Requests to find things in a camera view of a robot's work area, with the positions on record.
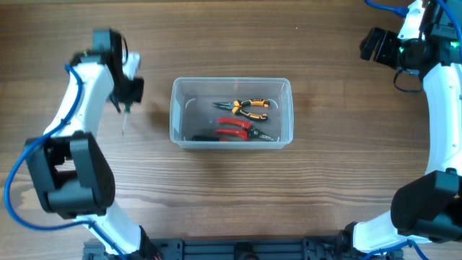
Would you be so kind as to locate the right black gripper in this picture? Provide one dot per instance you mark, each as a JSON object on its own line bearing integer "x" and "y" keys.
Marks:
{"x": 388, "y": 38}

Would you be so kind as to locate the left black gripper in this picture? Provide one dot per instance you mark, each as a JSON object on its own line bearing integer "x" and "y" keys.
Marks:
{"x": 139, "y": 92}

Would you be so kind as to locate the green handled screwdriver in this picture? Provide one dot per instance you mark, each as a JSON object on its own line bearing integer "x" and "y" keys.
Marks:
{"x": 126, "y": 114}

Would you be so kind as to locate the black red screwdriver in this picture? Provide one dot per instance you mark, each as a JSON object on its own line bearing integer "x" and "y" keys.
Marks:
{"x": 205, "y": 138}

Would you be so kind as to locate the orange black needle-nose pliers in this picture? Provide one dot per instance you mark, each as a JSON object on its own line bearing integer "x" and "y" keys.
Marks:
{"x": 242, "y": 108}

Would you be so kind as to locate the red handled snips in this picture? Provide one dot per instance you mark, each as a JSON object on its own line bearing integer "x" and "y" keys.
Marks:
{"x": 242, "y": 129}

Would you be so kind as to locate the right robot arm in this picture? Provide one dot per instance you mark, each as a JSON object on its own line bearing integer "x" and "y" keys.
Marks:
{"x": 427, "y": 210}

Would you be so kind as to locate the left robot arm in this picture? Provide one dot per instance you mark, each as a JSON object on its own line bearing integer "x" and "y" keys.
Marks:
{"x": 70, "y": 175}

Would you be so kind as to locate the clear plastic container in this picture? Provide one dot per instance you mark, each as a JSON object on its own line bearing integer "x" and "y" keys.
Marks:
{"x": 192, "y": 111}

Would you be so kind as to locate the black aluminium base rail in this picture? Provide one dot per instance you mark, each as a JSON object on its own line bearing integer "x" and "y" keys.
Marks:
{"x": 266, "y": 249}

